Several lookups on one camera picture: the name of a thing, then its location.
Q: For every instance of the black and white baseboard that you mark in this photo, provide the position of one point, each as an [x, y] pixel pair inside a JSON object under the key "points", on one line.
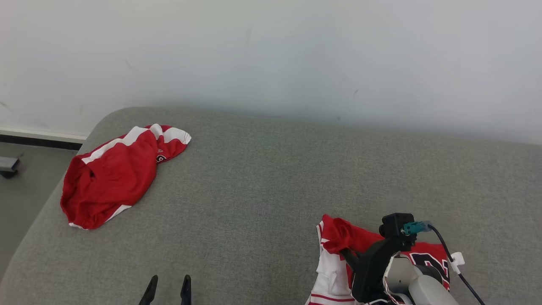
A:
{"points": [[38, 139]]}

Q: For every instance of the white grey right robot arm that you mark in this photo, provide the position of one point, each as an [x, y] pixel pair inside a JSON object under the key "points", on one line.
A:
{"points": [[423, 288]]}

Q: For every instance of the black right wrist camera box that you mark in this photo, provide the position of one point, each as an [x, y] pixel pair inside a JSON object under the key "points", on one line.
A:
{"points": [[394, 224]]}

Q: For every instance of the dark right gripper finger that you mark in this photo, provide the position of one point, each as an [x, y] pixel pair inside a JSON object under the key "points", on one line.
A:
{"points": [[349, 259]]}

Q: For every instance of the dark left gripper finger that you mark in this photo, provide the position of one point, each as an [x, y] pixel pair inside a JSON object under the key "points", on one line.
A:
{"points": [[149, 292], [186, 291]]}

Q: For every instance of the grey furniture leg with castor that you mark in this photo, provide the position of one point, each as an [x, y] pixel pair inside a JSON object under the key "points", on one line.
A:
{"points": [[8, 165]]}

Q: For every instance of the red basketball jersey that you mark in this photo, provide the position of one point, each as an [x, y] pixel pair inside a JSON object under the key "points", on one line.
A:
{"points": [[334, 237]]}

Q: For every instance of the grey fabric sofa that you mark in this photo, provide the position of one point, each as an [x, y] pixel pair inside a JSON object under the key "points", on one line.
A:
{"points": [[262, 190]]}

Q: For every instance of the red shorts with white stripes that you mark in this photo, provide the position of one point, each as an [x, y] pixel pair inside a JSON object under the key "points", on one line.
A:
{"points": [[114, 182]]}

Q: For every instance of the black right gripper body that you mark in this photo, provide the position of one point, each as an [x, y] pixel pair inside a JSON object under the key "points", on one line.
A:
{"points": [[370, 271]]}

